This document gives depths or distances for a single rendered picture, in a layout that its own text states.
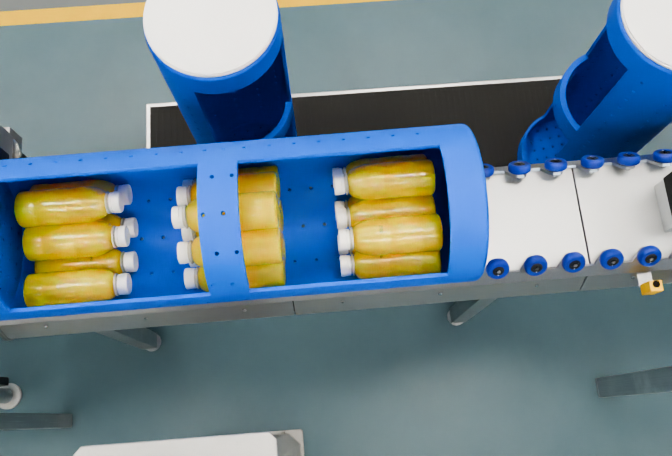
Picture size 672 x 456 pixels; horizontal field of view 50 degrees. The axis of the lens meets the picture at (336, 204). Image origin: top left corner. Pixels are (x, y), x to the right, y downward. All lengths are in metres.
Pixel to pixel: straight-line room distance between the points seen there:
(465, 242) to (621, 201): 0.49
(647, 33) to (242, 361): 1.51
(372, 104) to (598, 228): 1.08
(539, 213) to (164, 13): 0.87
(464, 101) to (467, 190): 1.29
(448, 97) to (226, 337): 1.07
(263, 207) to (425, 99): 1.30
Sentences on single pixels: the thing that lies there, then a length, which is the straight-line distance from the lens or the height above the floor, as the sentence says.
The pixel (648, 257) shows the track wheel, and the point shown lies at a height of 0.97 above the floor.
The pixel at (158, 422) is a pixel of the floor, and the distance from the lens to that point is 2.41.
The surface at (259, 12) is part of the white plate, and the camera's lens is 1.54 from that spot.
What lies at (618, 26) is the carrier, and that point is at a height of 1.01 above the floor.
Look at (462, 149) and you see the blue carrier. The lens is 1.22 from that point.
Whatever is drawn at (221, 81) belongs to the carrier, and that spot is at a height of 1.01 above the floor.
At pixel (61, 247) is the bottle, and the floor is 1.08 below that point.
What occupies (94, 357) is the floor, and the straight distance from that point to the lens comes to 2.47.
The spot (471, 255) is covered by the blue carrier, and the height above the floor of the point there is 1.18.
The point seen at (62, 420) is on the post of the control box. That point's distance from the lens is 2.41.
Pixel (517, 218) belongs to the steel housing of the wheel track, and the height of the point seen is 0.93.
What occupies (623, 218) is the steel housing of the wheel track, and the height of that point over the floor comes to 0.93.
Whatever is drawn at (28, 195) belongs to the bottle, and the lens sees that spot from 1.39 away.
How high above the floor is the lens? 2.34
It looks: 73 degrees down
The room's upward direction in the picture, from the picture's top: straight up
